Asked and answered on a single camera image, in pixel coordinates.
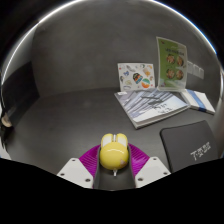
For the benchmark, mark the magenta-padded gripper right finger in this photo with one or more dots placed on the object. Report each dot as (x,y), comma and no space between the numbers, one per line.
(141,161)

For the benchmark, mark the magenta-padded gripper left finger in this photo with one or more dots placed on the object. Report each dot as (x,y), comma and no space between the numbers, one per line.
(87,160)

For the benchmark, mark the yellow computer mouse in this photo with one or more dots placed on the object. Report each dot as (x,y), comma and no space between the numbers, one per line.
(114,154)

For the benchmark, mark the black mouse pad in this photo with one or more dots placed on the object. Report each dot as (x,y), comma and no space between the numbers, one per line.
(186,143)

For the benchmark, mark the grey striped book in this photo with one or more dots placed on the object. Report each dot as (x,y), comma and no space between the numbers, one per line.
(150,106)

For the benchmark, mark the white book with blue band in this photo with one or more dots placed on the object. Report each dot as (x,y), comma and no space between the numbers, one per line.
(199,101)

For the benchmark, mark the white sticker sheet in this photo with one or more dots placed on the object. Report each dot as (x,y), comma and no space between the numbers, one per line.
(136,77)

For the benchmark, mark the black chair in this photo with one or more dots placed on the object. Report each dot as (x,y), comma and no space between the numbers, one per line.
(5,120)

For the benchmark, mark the green menu sign stand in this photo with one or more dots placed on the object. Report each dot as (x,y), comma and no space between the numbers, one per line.
(171,65)

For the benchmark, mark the white wall plates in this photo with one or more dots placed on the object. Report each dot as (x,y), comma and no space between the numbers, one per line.
(196,70)

